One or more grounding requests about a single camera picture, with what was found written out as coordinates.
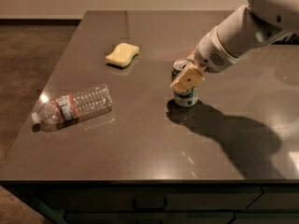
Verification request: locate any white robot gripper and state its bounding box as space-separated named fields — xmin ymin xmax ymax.
xmin=170 ymin=26 xmax=241 ymax=93

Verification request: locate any green white 7up can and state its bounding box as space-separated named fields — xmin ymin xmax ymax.
xmin=172 ymin=58 xmax=198 ymax=107

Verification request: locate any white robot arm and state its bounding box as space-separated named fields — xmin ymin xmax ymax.
xmin=171 ymin=0 xmax=299 ymax=92

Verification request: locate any clear plastic water bottle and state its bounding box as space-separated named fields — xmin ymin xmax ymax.
xmin=31 ymin=84 xmax=112 ymax=132

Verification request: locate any yellow sponge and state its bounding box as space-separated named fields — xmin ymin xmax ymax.
xmin=106 ymin=43 xmax=139 ymax=68

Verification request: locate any dark cabinet drawer front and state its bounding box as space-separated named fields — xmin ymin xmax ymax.
xmin=38 ymin=186 xmax=262 ymax=213

